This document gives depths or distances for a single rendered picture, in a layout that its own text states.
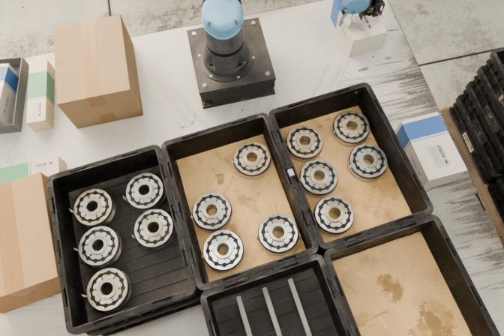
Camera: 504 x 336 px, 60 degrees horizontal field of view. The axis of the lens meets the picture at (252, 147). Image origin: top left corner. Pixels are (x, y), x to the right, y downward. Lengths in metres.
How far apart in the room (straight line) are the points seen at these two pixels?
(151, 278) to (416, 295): 0.66
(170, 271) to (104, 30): 0.80
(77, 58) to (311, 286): 0.97
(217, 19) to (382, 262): 0.78
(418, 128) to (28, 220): 1.12
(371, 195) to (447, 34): 1.64
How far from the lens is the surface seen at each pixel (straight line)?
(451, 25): 2.78
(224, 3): 1.29
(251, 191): 1.21
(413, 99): 1.56
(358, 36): 1.55
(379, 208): 1.23
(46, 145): 1.57
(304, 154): 1.22
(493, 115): 1.99
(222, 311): 1.15
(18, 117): 1.63
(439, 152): 1.39
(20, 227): 1.31
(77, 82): 1.45
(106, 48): 1.49
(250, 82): 1.40
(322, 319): 1.15
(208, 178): 1.23
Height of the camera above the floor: 1.97
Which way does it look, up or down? 65 degrees down
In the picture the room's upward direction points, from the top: 4 degrees counter-clockwise
